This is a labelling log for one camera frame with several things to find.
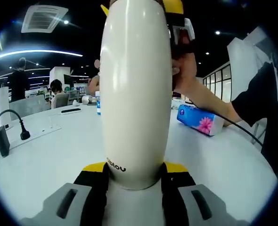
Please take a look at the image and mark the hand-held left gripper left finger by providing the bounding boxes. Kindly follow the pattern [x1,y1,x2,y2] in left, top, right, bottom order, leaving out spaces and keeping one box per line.
[20,161,109,226]

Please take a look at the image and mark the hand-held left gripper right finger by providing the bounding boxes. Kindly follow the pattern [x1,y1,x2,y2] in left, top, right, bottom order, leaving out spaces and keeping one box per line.
[161,161,250,226]

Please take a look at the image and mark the white water cup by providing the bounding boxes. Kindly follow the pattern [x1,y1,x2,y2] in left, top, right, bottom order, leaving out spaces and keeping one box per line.
[98,0,174,190]

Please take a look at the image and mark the person's right hand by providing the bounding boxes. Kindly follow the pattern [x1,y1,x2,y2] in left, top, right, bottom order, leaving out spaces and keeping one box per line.
[172,51,198,93]

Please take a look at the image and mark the white table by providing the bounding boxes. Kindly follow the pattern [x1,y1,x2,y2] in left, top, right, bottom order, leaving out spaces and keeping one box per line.
[0,101,278,226]

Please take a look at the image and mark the ceiling air conditioner vent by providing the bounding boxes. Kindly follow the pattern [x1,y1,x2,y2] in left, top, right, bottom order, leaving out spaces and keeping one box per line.
[21,4,69,33]

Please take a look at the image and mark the white pillar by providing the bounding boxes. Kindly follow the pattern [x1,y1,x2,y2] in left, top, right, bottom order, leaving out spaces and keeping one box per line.
[227,25,271,104]

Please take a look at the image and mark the white power strip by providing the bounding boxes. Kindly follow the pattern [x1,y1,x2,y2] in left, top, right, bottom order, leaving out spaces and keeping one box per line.
[8,122,62,148]

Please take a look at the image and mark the blue tissue pack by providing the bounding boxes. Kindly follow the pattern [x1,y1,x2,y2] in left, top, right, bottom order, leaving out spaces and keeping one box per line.
[176,104,224,137]

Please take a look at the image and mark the black power adapter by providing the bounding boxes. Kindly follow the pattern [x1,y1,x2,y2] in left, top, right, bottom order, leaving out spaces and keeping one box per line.
[0,125,10,158]

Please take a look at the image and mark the black phone on table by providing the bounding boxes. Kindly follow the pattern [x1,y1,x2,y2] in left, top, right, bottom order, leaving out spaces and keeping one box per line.
[60,108,82,114]

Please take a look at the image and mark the blue white bottle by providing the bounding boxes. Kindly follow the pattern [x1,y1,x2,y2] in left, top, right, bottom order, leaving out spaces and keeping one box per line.
[96,91,102,116]

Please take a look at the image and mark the grey office chair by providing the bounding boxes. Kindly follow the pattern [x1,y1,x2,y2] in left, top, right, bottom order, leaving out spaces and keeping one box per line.
[55,93,70,108]

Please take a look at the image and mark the grey desk partition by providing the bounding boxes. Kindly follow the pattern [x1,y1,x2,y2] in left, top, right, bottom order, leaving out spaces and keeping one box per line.
[9,95,50,117]

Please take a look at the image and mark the white cylindrical appliance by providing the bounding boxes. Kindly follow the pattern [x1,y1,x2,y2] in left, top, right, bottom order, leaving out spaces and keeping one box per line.
[0,86,11,128]

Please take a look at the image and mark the black plug with cable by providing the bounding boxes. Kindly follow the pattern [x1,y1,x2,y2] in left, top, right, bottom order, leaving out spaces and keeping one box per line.
[0,109,31,151]

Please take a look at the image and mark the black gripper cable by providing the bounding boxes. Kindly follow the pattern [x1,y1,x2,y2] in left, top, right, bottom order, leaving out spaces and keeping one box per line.
[215,113,263,146]

